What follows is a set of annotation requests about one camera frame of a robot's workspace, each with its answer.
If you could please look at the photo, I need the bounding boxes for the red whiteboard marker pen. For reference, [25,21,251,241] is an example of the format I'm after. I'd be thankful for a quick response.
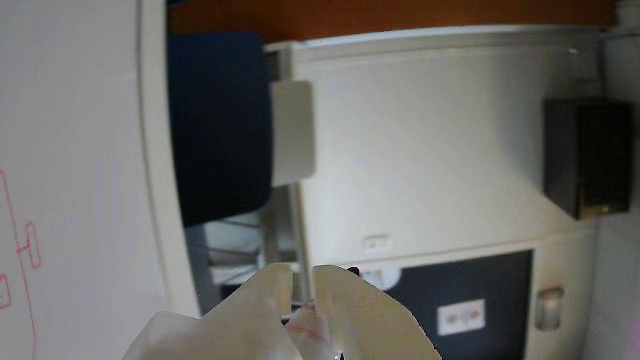
[283,266,362,360]

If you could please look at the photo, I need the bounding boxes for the small grey wall switch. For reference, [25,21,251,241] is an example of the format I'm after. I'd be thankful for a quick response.
[535,286,566,332]

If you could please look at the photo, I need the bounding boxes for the dark blue chair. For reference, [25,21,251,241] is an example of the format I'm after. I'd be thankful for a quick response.
[167,31,274,228]

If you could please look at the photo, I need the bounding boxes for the dark navy wall panel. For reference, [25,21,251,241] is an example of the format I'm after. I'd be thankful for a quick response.
[360,250,535,360]

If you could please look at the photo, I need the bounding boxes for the small white cabinet label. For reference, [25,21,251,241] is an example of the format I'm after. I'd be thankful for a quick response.
[363,235,394,254]

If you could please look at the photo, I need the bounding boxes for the black wall-mounted box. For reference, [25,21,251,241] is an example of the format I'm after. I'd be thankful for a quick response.
[543,98,634,221]

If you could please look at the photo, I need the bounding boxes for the light grey rectangular panel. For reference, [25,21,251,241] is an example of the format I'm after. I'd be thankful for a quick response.
[270,80,317,188]

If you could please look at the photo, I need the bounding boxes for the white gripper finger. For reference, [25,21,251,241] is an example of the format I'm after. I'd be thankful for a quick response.
[121,263,307,360]
[312,265,442,360]

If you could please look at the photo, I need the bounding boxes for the large white whiteboard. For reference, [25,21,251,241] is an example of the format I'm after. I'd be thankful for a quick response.
[0,0,168,360]

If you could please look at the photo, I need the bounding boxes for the white wall cabinet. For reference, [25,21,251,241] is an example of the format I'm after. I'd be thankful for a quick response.
[264,25,603,271]

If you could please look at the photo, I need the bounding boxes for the white round knob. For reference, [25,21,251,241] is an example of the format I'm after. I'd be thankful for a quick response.
[361,269,402,292]

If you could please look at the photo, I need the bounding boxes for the white double socket plate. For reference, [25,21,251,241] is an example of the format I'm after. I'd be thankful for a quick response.
[437,298,487,337]

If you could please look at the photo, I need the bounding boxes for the thin white metal pole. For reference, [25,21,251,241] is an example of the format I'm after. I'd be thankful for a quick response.
[290,183,318,304]

